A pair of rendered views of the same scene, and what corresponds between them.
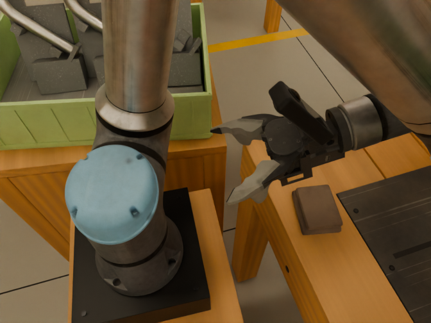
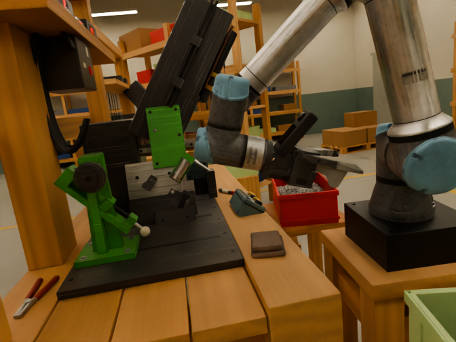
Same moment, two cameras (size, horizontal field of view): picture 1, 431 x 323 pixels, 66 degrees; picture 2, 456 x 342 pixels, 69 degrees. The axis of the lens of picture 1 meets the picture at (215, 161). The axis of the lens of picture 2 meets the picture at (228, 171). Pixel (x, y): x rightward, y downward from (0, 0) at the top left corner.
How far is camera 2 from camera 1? 1.12 m
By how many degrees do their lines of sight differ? 113
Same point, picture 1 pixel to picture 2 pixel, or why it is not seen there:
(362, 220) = (230, 247)
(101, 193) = not seen: hidden behind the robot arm
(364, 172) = (203, 282)
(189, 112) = (445, 325)
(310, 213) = (275, 234)
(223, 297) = (338, 238)
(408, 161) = (150, 291)
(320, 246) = not seen: hidden behind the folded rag
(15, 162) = not seen: outside the picture
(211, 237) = (357, 258)
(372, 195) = (212, 258)
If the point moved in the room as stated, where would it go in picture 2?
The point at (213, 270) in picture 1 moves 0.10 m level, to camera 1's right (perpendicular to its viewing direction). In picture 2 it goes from (348, 245) to (310, 247)
